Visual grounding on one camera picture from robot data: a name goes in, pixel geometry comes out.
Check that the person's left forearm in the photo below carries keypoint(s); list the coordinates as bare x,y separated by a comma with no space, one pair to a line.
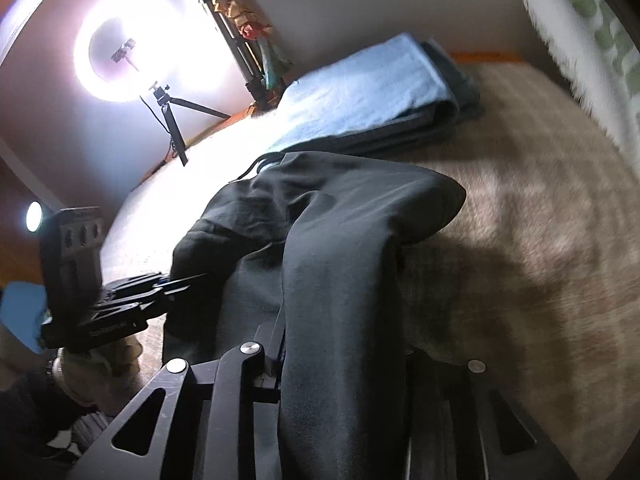
25,375

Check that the black tripod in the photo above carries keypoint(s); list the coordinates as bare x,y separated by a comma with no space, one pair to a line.
172,120

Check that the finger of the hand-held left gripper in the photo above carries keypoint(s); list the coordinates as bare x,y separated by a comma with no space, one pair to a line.
145,282
130,306

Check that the person's striped pant leg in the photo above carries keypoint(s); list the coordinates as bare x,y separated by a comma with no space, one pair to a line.
85,430

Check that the person's left hand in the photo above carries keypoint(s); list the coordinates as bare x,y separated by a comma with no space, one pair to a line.
95,375

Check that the blue chair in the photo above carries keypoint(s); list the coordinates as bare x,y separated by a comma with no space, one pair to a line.
20,315

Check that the white clip desk lamp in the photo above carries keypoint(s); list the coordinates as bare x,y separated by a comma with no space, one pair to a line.
34,217

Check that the black folded stand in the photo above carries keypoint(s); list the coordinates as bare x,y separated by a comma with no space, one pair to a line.
245,70

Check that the plaid bed blanket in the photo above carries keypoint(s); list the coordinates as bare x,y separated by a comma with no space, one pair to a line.
525,210

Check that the white fluffy green-dotted blanket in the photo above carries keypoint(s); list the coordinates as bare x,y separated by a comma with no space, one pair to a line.
590,45

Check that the folded blue towel stack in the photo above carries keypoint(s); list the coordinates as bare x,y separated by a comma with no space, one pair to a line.
360,90

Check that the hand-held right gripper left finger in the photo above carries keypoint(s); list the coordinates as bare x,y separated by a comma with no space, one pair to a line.
272,345

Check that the orange patterned cloth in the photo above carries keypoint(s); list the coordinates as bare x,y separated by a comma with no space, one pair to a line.
245,15

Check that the black pants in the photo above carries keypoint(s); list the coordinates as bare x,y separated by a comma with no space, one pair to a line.
340,270

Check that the phone holder clamp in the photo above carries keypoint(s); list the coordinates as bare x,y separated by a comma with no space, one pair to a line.
125,52

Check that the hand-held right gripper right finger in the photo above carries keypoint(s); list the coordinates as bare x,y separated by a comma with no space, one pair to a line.
480,385

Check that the silver wristwatch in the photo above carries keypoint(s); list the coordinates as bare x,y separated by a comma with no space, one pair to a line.
52,366

